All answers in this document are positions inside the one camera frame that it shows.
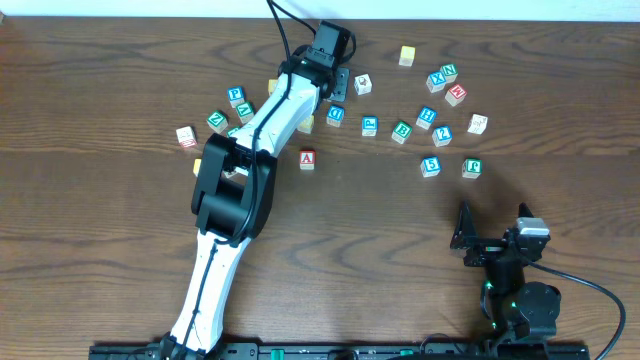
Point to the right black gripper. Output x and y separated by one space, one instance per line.
467 236

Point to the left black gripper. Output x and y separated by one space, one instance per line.
341 91

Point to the red A block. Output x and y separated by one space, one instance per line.
307 160

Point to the blue 2 block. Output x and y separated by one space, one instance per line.
442 136

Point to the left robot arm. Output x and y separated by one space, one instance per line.
234 189

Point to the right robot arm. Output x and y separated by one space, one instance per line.
523 314

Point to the blue D block lower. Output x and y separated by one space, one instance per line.
335 116

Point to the white picture block centre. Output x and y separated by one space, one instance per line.
362 84

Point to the blue P block centre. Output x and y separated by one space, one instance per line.
369 126

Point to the blue p block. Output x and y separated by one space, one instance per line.
236 96
369 126

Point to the yellow S block centre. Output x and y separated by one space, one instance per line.
306 126

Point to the green J block right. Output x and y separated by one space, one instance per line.
472 168

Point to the yellow O block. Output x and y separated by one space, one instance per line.
272 85

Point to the green B block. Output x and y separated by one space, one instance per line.
401 132

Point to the yellow block top right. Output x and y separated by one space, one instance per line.
407 56

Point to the blue 5 block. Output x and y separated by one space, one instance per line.
430 166

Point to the blue H block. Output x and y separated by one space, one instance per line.
426 118

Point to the green V block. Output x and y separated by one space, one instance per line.
245 112

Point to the blue X block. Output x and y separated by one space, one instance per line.
436 82

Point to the white picture block right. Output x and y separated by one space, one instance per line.
477 124

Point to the blue P block left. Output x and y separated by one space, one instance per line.
236 96

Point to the green N block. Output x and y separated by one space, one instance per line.
450 72

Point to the green R block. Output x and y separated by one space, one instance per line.
232 131

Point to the red M block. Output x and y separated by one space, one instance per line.
455 95

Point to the green Z block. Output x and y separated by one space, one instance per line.
218 121

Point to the yellow C block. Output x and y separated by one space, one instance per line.
196 166

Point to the white picture block red edge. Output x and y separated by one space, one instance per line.
186 137

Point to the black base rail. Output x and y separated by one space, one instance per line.
433 350

